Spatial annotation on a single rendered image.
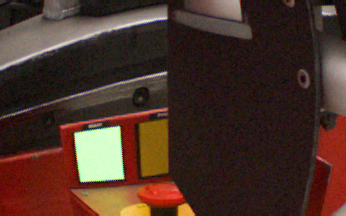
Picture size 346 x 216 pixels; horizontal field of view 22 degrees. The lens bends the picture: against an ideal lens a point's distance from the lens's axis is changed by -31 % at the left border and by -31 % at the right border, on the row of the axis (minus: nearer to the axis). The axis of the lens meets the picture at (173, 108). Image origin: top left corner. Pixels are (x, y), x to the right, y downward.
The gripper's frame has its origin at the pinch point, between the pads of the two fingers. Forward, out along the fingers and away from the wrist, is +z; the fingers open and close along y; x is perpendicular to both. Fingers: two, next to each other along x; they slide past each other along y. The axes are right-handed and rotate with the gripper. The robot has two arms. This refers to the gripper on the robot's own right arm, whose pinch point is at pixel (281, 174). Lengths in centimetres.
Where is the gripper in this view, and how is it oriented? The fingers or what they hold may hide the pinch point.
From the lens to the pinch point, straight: 90.9
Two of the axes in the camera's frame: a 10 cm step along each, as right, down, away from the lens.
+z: -0.9, 8.6, 5.0
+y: -4.7, -4.8, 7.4
